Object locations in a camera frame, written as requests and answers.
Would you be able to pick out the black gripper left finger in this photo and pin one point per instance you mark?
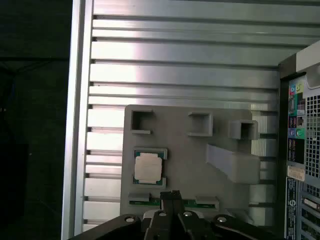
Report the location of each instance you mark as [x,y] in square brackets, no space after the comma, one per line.
[165,225]

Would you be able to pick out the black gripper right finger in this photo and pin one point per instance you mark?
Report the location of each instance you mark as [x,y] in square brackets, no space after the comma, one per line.
[178,225]

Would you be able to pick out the grey plastic parts rack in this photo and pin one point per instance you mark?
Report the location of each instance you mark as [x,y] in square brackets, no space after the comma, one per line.
[185,155]

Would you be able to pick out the grey metal PC case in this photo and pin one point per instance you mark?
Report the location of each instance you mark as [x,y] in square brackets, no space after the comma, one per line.
[312,125]

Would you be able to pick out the green RAM stick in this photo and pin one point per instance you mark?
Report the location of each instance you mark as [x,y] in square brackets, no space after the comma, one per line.
[200,203]

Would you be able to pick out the silver green CPU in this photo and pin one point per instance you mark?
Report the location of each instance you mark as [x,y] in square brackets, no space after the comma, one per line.
[148,168]

